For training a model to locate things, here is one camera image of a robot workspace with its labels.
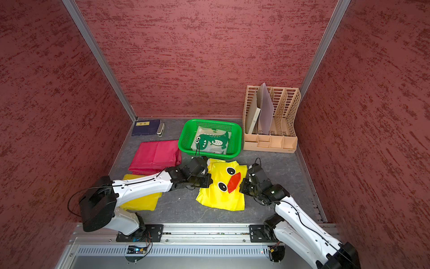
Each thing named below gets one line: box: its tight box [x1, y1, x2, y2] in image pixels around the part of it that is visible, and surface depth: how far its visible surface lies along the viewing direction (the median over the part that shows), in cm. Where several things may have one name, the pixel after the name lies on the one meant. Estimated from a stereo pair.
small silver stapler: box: [156, 119, 165, 137], surface depth 112 cm
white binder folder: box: [245, 90, 262, 134], surface depth 97 cm
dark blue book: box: [131, 119, 161, 137], surface depth 116 cm
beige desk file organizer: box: [242, 85, 302, 154], surface depth 105 cm
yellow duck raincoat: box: [195, 158, 249, 212], surface depth 83 cm
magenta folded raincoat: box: [128, 140, 182, 176], surface depth 97 cm
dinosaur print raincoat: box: [190, 126, 232, 155], surface depth 103 cm
